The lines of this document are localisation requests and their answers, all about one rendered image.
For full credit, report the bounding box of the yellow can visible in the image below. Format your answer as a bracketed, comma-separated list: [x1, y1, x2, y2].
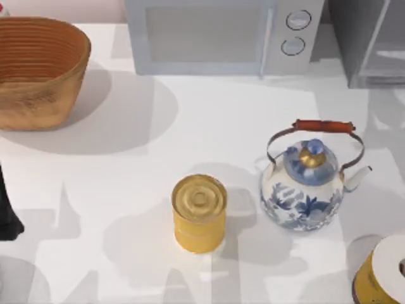
[171, 174, 228, 255]

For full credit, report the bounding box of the pale microwave oven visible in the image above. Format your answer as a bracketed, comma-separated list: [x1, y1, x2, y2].
[123, 0, 326, 78]

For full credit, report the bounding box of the brown woven basket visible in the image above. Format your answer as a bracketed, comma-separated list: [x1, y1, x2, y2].
[0, 16, 92, 132]

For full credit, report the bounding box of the blue and white teapot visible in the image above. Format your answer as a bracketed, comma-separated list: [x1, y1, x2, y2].
[259, 119, 373, 232]

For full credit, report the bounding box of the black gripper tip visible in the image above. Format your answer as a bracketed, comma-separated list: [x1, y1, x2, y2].
[0, 164, 25, 242]

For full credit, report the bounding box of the microwave door handle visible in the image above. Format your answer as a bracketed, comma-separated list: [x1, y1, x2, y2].
[259, 6, 275, 79]

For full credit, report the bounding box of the round microwave knob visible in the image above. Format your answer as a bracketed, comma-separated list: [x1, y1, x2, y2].
[280, 36, 306, 57]
[285, 9, 312, 31]

